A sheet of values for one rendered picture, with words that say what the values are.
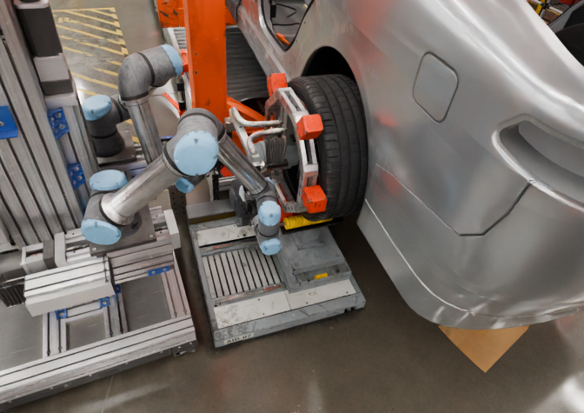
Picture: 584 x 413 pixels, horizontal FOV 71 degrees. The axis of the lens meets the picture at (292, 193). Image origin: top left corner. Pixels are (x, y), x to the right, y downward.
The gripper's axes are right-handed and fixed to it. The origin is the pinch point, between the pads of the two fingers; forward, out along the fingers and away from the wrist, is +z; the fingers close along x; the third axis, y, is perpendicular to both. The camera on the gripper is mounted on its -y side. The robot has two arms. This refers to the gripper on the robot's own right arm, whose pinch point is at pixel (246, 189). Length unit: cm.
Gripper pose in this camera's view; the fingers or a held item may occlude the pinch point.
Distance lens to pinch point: 171.4
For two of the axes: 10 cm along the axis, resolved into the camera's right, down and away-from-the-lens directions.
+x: -9.4, 1.6, -3.0
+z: -3.3, -6.6, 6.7
